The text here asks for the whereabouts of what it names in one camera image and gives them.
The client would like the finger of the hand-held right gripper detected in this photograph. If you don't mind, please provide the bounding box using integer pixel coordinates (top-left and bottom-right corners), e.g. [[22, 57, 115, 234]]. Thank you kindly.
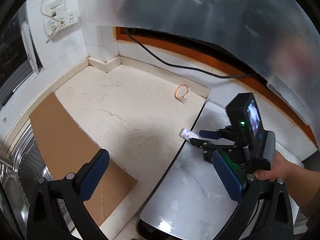
[[190, 137, 235, 153], [199, 127, 234, 140]]

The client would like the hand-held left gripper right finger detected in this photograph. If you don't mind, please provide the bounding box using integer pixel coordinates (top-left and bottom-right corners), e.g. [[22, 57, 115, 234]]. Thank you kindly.
[[212, 149, 294, 240]]

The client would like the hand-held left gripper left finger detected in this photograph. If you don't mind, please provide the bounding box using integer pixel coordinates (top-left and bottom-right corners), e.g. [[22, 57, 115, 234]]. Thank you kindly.
[[26, 149, 110, 240]]

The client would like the small white wrapper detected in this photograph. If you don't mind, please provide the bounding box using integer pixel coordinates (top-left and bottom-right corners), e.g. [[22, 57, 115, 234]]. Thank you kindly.
[[180, 128, 200, 142]]

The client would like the person's right forearm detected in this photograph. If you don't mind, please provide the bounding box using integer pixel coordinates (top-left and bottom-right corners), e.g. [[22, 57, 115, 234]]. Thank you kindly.
[[282, 166, 320, 220]]

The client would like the person's right hand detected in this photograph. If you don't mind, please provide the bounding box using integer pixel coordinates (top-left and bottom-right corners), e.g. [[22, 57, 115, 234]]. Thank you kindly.
[[253, 152, 304, 182]]

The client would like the brown cardboard sheet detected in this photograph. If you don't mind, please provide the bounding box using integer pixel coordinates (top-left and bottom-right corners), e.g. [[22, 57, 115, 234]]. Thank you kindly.
[[29, 92, 138, 228]]

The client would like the orange rubber band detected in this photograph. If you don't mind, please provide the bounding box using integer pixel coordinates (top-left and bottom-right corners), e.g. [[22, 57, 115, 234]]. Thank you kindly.
[[174, 84, 191, 103]]

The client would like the stainless steel sink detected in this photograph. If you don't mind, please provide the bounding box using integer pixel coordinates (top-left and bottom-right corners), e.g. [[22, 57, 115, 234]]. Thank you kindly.
[[0, 120, 75, 240]]

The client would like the steel faucet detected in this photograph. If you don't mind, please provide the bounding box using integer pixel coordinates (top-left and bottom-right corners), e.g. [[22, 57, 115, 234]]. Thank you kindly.
[[0, 155, 13, 173]]

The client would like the large grey appliance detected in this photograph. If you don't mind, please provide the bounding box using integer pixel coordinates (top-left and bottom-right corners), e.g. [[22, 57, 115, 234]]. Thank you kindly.
[[77, 0, 320, 128]]

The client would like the white ribbed plastic bar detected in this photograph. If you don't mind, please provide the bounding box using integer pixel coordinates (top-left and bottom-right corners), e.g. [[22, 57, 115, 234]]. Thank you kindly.
[[21, 21, 42, 74]]

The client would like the white power strip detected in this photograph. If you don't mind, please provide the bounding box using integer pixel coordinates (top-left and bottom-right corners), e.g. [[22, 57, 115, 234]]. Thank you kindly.
[[44, 9, 78, 37]]

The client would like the orange wooden frame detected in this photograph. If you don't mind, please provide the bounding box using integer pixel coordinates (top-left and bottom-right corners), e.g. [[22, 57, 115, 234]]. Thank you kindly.
[[114, 26, 318, 147]]

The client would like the black cable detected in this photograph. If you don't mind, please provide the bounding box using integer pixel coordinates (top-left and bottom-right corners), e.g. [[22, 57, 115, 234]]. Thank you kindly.
[[125, 27, 257, 79]]

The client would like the dark window with grey frame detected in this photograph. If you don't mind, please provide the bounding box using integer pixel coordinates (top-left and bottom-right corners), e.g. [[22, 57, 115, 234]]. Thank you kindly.
[[0, 12, 38, 110]]

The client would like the white wall socket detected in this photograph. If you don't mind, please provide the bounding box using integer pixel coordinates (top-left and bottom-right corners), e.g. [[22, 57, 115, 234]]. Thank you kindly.
[[45, 0, 67, 13]]

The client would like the white cable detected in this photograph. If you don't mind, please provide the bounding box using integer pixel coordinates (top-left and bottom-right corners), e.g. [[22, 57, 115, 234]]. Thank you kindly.
[[40, 0, 63, 43]]

